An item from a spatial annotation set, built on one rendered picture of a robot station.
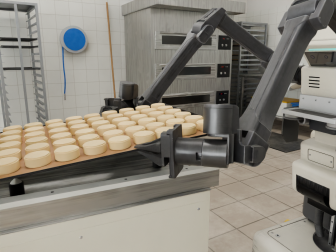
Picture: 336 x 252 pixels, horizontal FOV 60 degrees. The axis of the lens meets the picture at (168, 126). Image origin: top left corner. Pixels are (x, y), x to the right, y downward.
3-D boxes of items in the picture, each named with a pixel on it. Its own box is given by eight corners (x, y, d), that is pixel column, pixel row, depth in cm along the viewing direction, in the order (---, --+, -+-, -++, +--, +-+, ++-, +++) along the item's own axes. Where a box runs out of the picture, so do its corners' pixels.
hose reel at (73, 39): (89, 97, 477) (84, 26, 451) (91, 98, 464) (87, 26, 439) (62, 99, 456) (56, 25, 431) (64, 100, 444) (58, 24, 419)
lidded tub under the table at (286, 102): (267, 113, 507) (268, 99, 501) (284, 111, 530) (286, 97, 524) (285, 117, 475) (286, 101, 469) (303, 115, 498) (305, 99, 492)
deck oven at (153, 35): (157, 143, 415) (156, -10, 369) (125, 126, 516) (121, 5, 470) (238, 129, 491) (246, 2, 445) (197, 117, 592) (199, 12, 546)
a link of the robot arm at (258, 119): (337, 9, 68) (296, 20, 77) (326, -9, 65) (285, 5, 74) (265, 173, 58) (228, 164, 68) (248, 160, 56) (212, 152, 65)
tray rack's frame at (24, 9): (4, 140, 415) (-13, 6, 374) (43, 135, 442) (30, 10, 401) (9, 152, 362) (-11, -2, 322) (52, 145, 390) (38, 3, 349)
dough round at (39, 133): (35, 137, 78) (34, 130, 78) (50, 138, 77) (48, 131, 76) (20, 143, 74) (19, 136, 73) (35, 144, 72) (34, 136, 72)
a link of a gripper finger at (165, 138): (129, 164, 62) (171, 168, 59) (126, 132, 60) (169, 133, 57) (142, 153, 68) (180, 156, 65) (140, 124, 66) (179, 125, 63)
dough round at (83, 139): (103, 144, 68) (102, 136, 68) (83, 149, 66) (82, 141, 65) (95, 139, 72) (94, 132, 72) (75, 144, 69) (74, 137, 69)
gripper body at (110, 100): (102, 98, 104) (113, 95, 110) (105, 126, 106) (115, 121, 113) (118, 98, 102) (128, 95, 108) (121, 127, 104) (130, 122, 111)
